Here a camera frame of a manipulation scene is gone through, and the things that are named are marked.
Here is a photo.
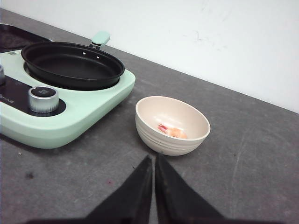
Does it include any silver right control knob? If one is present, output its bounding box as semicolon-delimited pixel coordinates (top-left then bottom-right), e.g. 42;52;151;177
28;86;59;113

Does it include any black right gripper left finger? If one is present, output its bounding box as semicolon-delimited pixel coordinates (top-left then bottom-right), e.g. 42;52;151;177
86;156;153;224

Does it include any silver control knob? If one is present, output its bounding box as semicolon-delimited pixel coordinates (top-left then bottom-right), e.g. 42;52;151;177
0;65;5;85
28;86;59;113

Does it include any pink cooked shrimp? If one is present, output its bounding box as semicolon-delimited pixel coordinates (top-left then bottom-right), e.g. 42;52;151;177
158;124;187;139

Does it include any mint green breakfast maker base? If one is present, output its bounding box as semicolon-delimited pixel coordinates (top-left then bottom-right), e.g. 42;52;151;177
0;50;135;149

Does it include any breakfast maker hinged lid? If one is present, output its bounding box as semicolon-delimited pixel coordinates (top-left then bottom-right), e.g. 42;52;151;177
0;24;50;53

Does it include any black frying pan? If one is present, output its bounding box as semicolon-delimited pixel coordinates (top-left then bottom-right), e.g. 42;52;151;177
21;31;125;91

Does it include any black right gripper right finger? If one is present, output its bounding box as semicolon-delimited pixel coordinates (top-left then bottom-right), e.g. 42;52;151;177
155;154;227;224

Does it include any silver left control knob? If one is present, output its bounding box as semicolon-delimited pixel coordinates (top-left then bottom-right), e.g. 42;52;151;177
0;65;5;85

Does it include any beige ribbed bowl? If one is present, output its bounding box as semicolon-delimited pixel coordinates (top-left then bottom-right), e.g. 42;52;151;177
135;96;211;156

